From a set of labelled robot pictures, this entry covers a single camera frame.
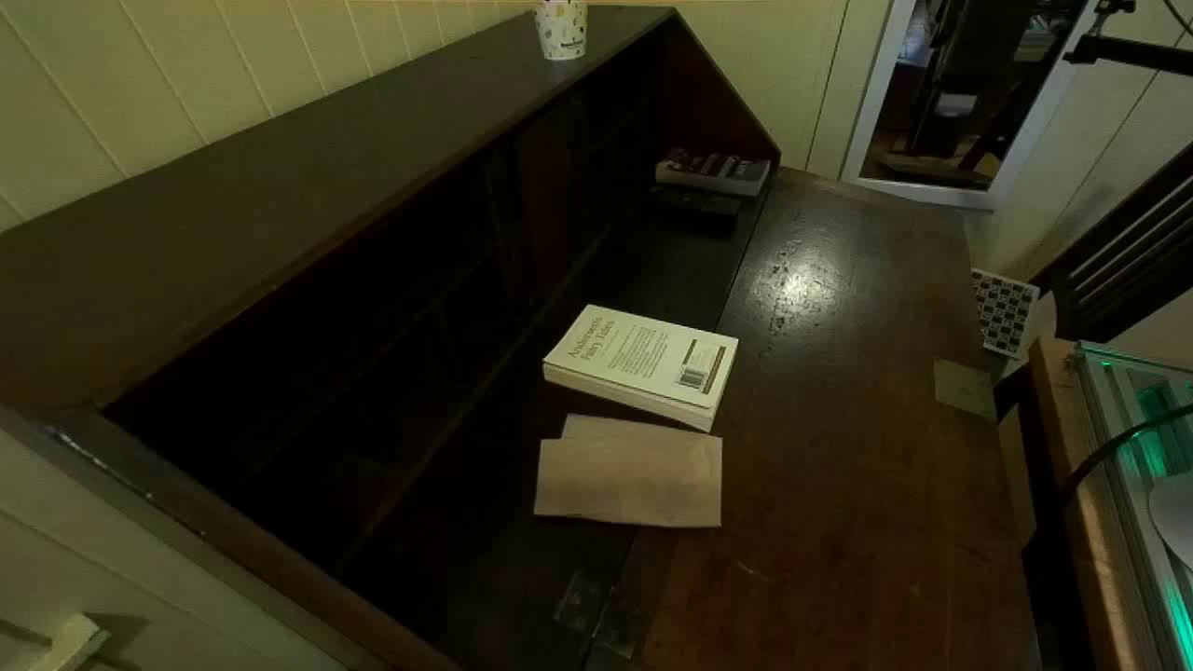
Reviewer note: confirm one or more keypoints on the green lit robot base platform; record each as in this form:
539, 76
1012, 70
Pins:
1122, 422

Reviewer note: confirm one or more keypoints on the white paperback book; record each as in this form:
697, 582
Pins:
639, 360

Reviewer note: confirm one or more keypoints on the brown paper envelope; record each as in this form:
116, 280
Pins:
630, 479

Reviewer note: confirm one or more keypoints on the metal desk hinge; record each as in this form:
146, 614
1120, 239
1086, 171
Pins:
596, 618

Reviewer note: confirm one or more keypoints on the white patterned cup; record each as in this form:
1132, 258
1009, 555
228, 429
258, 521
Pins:
560, 26

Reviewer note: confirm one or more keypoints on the dark wooden secretary desk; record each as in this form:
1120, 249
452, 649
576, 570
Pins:
248, 225

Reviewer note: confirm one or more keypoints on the small paper note card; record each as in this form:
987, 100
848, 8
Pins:
965, 391

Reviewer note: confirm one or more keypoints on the white perforated box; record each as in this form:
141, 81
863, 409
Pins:
999, 316

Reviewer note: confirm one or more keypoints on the white framed doorway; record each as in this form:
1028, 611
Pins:
956, 100

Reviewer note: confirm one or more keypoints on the light wooden robot table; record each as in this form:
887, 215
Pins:
1066, 496

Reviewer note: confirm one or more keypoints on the white trim piece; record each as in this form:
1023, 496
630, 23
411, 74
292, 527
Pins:
58, 638

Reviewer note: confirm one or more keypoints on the dark slatted wooden frame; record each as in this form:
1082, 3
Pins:
1120, 256

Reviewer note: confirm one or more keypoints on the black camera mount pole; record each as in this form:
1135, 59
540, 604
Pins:
1138, 54

